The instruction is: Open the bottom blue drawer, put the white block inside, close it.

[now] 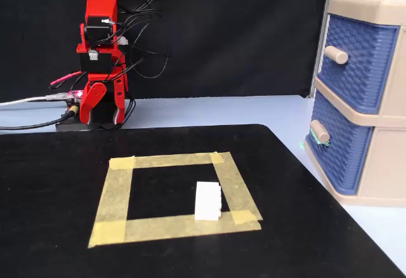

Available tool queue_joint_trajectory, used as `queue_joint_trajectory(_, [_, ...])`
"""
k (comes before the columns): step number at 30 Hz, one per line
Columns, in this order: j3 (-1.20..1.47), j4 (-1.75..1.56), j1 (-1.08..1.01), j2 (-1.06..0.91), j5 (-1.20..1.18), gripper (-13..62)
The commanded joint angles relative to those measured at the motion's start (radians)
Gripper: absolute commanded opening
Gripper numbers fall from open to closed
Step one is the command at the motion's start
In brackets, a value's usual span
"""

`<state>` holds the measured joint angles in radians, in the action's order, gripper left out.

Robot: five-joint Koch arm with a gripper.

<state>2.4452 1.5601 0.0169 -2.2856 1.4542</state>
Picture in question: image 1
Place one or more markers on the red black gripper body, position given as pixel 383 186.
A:
pixel 95 63

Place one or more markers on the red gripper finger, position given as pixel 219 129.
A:
pixel 119 100
pixel 90 100

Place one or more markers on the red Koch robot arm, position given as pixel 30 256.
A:
pixel 98 9

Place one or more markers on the white cube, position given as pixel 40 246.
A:
pixel 206 200

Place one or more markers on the beige plastic drawer cabinet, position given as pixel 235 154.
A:
pixel 390 163

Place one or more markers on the controller board pink light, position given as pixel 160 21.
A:
pixel 75 94

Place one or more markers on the yellow masking tape strip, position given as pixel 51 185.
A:
pixel 236 186
pixel 177 228
pixel 115 192
pixel 174 160

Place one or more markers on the black table mat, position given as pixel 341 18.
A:
pixel 47 195

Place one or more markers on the black backdrop cloth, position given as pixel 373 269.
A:
pixel 222 37

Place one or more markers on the green tape piece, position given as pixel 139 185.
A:
pixel 320 142

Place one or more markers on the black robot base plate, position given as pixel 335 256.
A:
pixel 68 126

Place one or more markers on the aluminium frame post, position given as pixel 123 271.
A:
pixel 330 21

